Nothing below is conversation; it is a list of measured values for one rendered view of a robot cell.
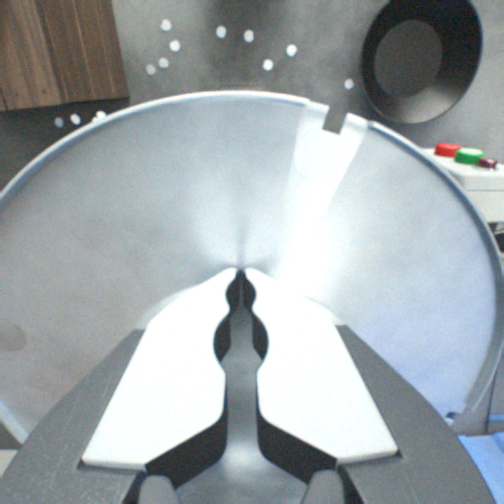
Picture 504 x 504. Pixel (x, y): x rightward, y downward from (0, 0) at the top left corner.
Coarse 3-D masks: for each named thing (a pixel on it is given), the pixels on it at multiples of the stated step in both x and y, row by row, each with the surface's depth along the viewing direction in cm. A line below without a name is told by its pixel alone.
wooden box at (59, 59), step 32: (0, 0) 42; (32, 0) 43; (64, 0) 51; (96, 0) 63; (0, 32) 44; (32, 32) 45; (64, 32) 50; (96, 32) 62; (0, 64) 46; (32, 64) 46; (64, 64) 50; (96, 64) 62; (0, 96) 48; (32, 96) 49; (64, 96) 50; (96, 96) 61; (128, 96) 79
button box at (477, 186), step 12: (432, 156) 36; (456, 168) 30; (468, 168) 30; (468, 180) 29; (480, 180) 29; (492, 180) 29; (468, 192) 29; (480, 192) 29; (492, 192) 29; (480, 204) 30; (492, 204) 30; (492, 216) 30
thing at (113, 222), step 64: (128, 128) 12; (192, 128) 12; (256, 128) 12; (320, 128) 12; (384, 128) 12; (64, 192) 13; (128, 192) 13; (192, 192) 13; (256, 192) 13; (320, 192) 13; (384, 192) 13; (448, 192) 13; (0, 256) 14; (64, 256) 14; (128, 256) 14; (192, 256) 14; (256, 256) 14; (320, 256) 14; (384, 256) 15; (448, 256) 15; (64, 320) 15; (128, 320) 16; (384, 320) 16; (448, 320) 16; (0, 384) 17; (64, 384) 17; (448, 384) 18; (256, 448) 19
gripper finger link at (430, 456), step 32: (352, 352) 8; (384, 384) 7; (384, 416) 7; (416, 416) 7; (416, 448) 6; (448, 448) 6; (352, 480) 6; (384, 480) 6; (416, 480) 6; (448, 480) 6; (480, 480) 6
